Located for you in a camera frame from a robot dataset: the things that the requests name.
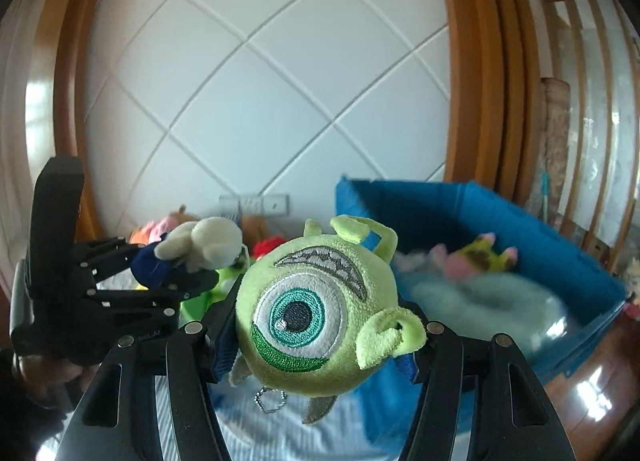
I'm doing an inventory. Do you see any wooden slat partition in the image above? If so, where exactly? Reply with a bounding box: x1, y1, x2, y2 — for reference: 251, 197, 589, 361
540, 0, 639, 270

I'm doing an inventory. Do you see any green one-eyed monster plush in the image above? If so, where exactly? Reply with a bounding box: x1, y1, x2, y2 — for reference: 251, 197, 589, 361
229, 215, 427, 424

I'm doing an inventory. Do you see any rolled patterned carpet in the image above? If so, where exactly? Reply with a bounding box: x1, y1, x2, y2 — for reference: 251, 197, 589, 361
541, 77, 570, 227

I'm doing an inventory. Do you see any teal handled broom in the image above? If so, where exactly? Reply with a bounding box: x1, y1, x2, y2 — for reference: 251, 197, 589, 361
539, 171, 550, 224

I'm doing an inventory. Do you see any white wall socket panel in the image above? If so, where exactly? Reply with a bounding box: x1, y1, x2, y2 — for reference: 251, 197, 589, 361
218, 195, 290, 218

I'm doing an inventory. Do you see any teal plush in plastic wrap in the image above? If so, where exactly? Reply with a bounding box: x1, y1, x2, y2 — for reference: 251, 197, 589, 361
392, 252, 575, 359

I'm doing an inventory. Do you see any wooden door frame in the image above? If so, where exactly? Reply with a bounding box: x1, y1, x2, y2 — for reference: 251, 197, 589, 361
445, 0, 542, 204

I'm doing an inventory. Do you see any brown striped plush toy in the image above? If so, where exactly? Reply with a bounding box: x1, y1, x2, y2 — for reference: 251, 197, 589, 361
240, 214, 271, 252

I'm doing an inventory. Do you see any pink starfish plush toy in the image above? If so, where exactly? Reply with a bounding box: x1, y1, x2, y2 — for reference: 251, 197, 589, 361
428, 233, 518, 281

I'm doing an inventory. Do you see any white and blue plush toy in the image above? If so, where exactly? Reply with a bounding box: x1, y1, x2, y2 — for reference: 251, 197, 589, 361
130, 216, 247, 290

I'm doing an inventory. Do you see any red plush toy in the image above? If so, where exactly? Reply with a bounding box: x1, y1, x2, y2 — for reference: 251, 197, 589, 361
252, 236, 286, 261

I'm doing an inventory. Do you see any green frog plush toy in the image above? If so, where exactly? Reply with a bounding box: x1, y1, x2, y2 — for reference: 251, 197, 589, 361
180, 244, 250, 323

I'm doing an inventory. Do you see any blue plastic storage bin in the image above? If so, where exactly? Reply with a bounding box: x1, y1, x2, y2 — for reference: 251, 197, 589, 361
333, 175, 629, 447

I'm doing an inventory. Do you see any orange plush toy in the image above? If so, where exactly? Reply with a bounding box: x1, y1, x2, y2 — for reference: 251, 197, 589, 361
128, 204, 200, 245

